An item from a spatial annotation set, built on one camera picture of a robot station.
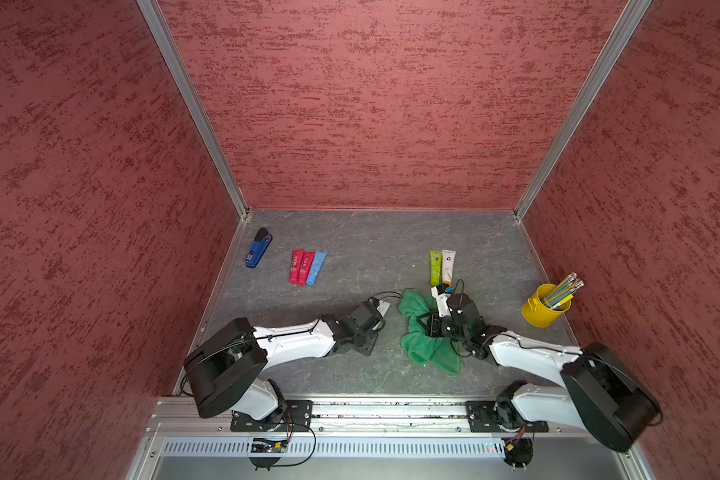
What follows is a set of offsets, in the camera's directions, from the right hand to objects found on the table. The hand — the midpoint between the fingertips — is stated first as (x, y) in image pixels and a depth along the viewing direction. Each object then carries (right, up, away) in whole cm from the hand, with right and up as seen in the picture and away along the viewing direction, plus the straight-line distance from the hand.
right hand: (419, 324), depth 88 cm
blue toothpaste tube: (-34, +18, +16) cm, 41 cm away
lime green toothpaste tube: (+9, +19, +18) cm, 27 cm away
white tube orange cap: (+13, +18, +15) cm, 27 cm away
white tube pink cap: (-11, +4, +4) cm, 12 cm away
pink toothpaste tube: (-41, +17, +14) cm, 47 cm away
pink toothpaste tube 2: (-38, +16, +13) cm, 43 cm away
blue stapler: (-56, +23, +19) cm, 63 cm away
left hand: (-17, -4, -2) cm, 17 cm away
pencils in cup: (+40, +11, -5) cm, 42 cm away
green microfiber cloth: (-1, -5, -7) cm, 8 cm away
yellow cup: (+35, +4, -3) cm, 35 cm away
